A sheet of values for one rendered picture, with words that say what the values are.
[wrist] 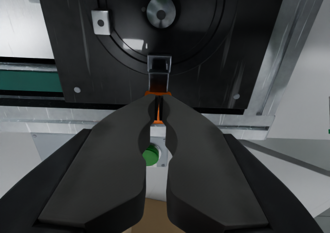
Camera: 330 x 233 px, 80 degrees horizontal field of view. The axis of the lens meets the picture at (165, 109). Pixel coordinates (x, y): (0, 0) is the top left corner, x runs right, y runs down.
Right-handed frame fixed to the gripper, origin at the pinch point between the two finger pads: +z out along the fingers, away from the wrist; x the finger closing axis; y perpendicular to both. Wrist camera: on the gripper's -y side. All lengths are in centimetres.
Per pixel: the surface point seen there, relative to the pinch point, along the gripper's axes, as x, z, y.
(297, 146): 116, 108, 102
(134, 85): -3.0, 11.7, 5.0
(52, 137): -15.7, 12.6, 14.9
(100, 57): -6.7, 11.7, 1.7
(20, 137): -29.6, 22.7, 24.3
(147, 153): -1.4, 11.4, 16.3
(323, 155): 143, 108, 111
